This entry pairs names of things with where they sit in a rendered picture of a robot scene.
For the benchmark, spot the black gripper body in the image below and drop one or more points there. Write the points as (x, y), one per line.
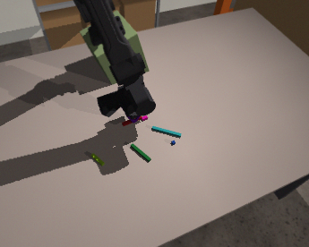
(133, 114)

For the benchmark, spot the dark red rod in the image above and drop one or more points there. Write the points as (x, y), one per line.
(129, 122)

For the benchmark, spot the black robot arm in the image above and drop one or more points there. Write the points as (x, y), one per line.
(126, 66)

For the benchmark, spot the turquoise rod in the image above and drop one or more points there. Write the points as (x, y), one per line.
(177, 134)

